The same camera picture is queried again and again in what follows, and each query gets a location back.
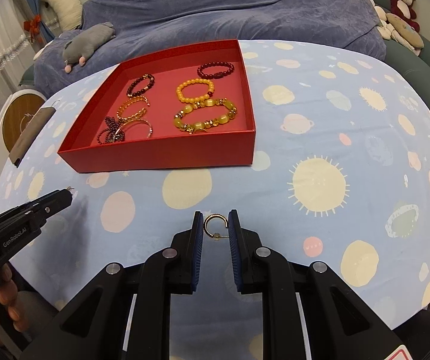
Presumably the orange bead bracelet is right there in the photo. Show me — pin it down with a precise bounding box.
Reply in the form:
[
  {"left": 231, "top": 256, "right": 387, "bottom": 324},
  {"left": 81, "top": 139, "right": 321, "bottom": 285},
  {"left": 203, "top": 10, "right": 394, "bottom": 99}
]
[{"left": 175, "top": 77, "right": 216, "bottom": 105}]

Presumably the blue grey blanket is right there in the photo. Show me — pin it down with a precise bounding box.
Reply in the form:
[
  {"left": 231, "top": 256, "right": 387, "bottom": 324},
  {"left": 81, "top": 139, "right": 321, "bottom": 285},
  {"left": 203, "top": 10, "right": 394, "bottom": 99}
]
[{"left": 34, "top": 0, "right": 386, "bottom": 97}]

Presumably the gold chain cuff bangle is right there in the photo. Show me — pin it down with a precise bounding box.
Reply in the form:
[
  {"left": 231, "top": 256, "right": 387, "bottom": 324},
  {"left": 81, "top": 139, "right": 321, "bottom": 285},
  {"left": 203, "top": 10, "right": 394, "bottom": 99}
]
[{"left": 116, "top": 96, "right": 151, "bottom": 123}]

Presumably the garnet small bead necklace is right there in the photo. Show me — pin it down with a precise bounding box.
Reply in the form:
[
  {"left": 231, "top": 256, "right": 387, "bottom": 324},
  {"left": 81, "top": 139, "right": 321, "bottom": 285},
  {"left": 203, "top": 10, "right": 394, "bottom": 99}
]
[{"left": 97, "top": 115, "right": 128, "bottom": 146}]

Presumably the red monkey plush toy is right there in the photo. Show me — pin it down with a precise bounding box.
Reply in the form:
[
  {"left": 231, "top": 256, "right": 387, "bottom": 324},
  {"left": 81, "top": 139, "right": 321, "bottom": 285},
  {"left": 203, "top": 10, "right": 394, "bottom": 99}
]
[{"left": 384, "top": 0, "right": 421, "bottom": 33}]

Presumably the yellow green stone bracelet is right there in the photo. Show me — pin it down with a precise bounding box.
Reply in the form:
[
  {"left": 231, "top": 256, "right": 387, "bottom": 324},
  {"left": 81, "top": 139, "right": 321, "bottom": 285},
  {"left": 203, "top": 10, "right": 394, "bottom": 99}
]
[{"left": 172, "top": 97, "right": 239, "bottom": 136}]

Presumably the space pattern blue tablecloth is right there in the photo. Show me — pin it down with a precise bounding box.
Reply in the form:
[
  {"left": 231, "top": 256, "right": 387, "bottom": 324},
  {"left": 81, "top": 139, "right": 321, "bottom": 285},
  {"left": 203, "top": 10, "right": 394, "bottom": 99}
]
[{"left": 0, "top": 41, "right": 430, "bottom": 359}]

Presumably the brown leather pouch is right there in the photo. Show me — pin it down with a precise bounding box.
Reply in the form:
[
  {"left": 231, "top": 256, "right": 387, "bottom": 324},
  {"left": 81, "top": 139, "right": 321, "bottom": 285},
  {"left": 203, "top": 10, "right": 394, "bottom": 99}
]
[{"left": 9, "top": 106, "right": 56, "bottom": 167}]

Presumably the beige dog plush toy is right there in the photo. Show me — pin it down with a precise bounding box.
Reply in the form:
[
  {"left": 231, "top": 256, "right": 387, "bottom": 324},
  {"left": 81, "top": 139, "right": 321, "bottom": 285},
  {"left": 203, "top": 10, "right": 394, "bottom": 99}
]
[{"left": 369, "top": 0, "right": 424, "bottom": 56}]

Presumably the red bow curtain tie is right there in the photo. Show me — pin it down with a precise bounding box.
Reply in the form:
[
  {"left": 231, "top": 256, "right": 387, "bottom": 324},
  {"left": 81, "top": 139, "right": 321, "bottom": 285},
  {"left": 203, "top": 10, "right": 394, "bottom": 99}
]
[{"left": 23, "top": 15, "right": 43, "bottom": 43}]

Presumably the grey plush mouse toy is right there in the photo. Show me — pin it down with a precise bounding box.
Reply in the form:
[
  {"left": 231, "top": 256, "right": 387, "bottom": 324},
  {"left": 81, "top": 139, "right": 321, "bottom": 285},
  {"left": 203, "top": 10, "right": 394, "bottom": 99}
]
[{"left": 62, "top": 22, "right": 116, "bottom": 74}]

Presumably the round wooden white stool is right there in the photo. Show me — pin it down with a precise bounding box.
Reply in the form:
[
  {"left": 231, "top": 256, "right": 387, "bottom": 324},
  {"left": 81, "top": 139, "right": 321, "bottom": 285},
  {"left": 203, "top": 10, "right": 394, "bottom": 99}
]
[{"left": 0, "top": 88, "right": 47, "bottom": 175}]

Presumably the dark bead gold accent bracelet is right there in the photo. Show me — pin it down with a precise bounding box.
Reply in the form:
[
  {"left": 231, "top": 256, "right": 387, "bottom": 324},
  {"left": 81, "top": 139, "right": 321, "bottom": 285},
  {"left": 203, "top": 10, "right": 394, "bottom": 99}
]
[{"left": 125, "top": 73, "right": 156, "bottom": 98}]

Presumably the thin rose gold bangle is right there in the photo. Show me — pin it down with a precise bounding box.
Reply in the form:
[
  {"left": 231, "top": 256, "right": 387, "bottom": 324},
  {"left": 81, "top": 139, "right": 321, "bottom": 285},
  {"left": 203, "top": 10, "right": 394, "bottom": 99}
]
[{"left": 112, "top": 118, "right": 154, "bottom": 141}]

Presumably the person left hand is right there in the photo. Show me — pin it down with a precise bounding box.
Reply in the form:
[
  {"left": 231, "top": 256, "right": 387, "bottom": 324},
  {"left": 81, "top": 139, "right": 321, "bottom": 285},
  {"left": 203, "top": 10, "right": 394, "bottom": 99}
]
[{"left": 0, "top": 263, "right": 29, "bottom": 346}]

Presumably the dark red bead bracelet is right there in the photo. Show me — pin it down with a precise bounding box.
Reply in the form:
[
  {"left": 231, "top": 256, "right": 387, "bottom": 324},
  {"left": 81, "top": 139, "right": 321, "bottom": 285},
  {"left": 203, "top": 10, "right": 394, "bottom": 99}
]
[{"left": 196, "top": 61, "right": 236, "bottom": 81}]

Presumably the red shallow cardboard box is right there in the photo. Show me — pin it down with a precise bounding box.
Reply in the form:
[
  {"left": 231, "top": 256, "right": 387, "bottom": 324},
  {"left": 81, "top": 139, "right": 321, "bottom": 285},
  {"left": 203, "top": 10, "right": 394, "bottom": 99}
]
[{"left": 58, "top": 40, "right": 256, "bottom": 173}]

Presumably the white sheer curtain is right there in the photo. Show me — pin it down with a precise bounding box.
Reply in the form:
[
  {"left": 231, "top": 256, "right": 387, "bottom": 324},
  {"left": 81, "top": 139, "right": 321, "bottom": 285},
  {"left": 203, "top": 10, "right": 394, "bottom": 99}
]
[{"left": 0, "top": 0, "right": 35, "bottom": 111}]

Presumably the white sheep plush toy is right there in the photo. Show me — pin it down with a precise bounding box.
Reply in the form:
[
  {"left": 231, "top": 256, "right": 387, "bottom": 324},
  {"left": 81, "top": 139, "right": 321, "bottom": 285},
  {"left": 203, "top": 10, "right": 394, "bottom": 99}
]
[{"left": 41, "top": 0, "right": 82, "bottom": 32}]

